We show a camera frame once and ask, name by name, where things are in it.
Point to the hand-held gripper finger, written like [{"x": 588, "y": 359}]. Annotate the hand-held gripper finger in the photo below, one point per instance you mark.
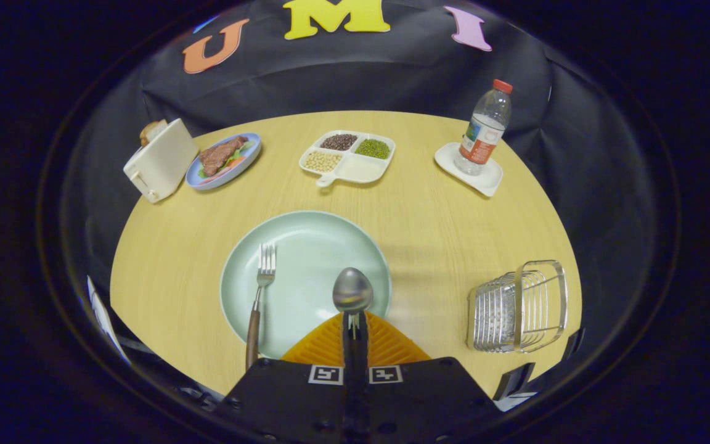
[
  {"x": 347, "y": 351},
  {"x": 362, "y": 351}
]

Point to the metal spoon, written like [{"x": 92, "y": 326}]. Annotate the metal spoon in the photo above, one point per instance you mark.
[{"x": 352, "y": 290}]

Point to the pale green round plate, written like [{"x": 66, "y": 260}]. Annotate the pale green round plate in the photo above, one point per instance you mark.
[{"x": 312, "y": 246}]

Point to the dark angular object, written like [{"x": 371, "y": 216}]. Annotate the dark angular object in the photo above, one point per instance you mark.
[{"x": 515, "y": 379}]

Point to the white divided dish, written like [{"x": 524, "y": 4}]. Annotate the white divided dish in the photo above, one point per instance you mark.
[{"x": 355, "y": 169}]

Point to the yellow soybeans pile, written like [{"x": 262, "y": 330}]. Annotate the yellow soybeans pile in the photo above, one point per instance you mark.
[{"x": 322, "y": 161}]

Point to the green mung beans pile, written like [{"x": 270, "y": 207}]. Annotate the green mung beans pile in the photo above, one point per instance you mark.
[{"x": 372, "y": 148}]

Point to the white square coaster tray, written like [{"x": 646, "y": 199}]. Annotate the white square coaster tray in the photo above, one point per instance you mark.
[{"x": 485, "y": 182}]

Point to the dark red beans pile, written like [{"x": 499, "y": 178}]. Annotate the dark red beans pile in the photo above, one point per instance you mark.
[{"x": 338, "y": 142}]

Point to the blue plate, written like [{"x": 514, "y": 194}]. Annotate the blue plate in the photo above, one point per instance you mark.
[{"x": 252, "y": 154}]

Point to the brown steak piece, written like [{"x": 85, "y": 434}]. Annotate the brown steak piece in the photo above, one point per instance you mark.
[{"x": 216, "y": 155}]

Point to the clear red-capped water bottle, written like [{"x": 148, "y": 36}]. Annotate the clear red-capped water bottle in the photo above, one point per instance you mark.
[{"x": 484, "y": 132}]

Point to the cream white toaster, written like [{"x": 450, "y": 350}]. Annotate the cream white toaster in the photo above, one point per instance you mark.
[{"x": 164, "y": 160}]

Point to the black backdrop cloth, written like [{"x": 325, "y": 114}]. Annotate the black backdrop cloth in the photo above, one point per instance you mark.
[{"x": 361, "y": 74}]

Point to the toasted bread slice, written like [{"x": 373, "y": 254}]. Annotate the toasted bread slice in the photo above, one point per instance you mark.
[{"x": 150, "y": 131}]

